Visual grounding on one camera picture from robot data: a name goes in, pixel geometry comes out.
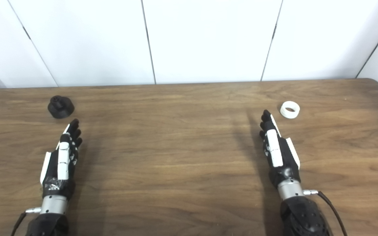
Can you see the round black plastic part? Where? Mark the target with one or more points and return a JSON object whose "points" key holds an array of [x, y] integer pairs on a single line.
{"points": [[61, 108]]}

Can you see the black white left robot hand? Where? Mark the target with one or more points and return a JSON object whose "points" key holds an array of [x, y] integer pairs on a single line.
{"points": [[63, 160]]}

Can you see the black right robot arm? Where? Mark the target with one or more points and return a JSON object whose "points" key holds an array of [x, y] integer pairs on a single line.
{"points": [[302, 218]]}

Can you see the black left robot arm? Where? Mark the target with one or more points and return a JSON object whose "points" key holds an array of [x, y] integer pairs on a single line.
{"points": [[48, 226]]}

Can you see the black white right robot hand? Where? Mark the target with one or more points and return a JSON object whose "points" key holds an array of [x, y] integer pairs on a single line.
{"points": [[276, 150]]}

